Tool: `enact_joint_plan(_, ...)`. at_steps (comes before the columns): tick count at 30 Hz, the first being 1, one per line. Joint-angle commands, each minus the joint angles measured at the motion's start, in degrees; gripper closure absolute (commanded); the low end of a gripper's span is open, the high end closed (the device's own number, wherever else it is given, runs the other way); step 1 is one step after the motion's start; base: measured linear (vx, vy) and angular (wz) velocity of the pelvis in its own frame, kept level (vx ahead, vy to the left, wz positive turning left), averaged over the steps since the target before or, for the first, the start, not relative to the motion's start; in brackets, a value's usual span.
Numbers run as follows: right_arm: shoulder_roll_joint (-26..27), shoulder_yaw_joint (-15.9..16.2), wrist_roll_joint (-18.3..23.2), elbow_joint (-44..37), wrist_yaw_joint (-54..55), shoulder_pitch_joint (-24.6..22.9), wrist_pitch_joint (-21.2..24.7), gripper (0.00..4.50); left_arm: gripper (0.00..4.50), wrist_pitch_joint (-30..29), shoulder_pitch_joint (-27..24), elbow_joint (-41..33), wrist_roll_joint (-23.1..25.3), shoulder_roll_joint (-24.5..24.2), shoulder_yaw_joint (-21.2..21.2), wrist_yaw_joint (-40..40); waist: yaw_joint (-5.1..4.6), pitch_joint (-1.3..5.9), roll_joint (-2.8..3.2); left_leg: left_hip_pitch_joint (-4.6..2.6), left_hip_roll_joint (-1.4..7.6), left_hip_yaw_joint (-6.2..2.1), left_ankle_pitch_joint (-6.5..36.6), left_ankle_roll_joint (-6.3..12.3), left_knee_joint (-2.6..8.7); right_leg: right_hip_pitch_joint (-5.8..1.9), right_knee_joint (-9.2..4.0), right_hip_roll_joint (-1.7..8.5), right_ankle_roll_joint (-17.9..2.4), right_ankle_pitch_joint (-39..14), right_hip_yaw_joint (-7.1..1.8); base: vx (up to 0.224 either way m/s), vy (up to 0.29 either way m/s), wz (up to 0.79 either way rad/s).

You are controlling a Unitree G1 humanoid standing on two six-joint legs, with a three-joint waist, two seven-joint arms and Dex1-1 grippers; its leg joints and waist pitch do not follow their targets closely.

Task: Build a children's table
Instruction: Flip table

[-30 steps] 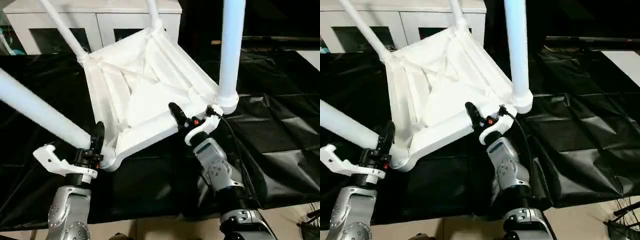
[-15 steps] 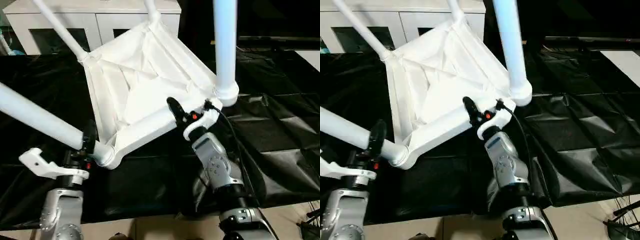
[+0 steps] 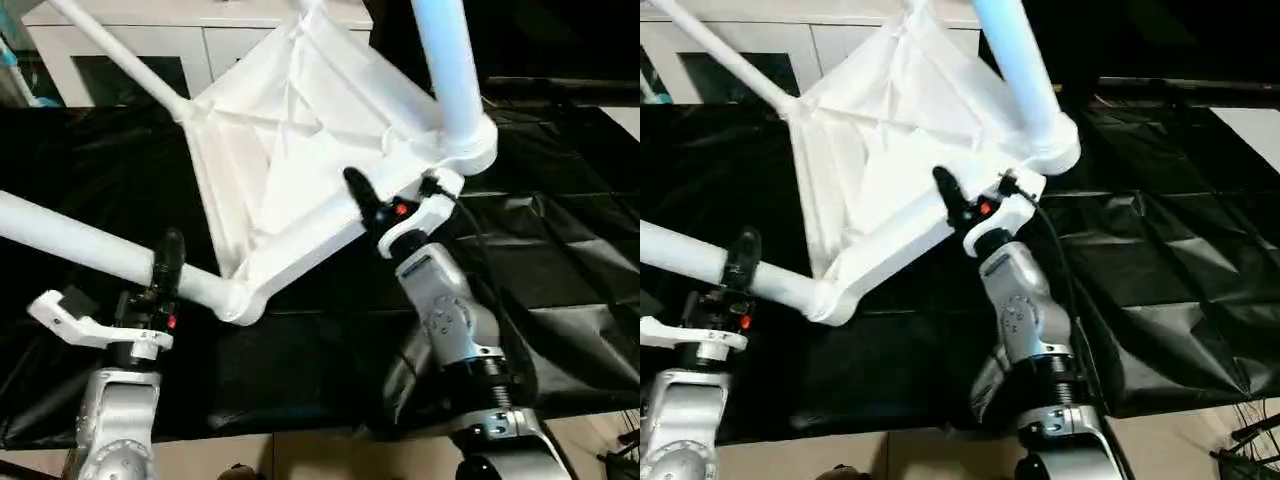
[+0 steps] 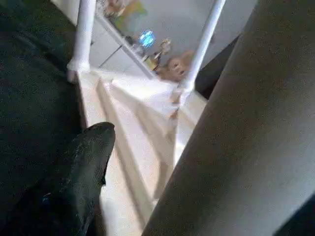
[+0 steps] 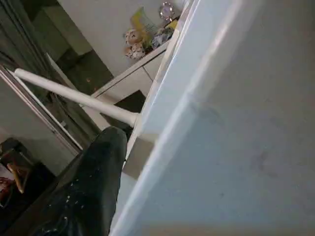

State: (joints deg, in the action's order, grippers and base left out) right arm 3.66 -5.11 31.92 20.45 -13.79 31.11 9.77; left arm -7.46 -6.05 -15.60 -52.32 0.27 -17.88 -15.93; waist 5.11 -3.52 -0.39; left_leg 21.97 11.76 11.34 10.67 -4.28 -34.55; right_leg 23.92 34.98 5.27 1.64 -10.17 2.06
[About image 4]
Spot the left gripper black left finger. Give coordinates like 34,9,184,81
0,122,116,236

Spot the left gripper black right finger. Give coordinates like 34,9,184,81
273,194,315,236

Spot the white plastic table top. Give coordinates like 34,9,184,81
73,68,210,233

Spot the white plastic table leg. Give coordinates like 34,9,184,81
177,0,227,105
67,0,98,82
142,0,315,236

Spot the black plastic mat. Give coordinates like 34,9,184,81
0,0,88,232

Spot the beige plush toy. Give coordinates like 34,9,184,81
157,49,195,82

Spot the small blue round ornament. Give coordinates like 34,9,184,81
139,30,156,47

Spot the colourful picture card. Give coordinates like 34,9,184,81
101,0,148,32

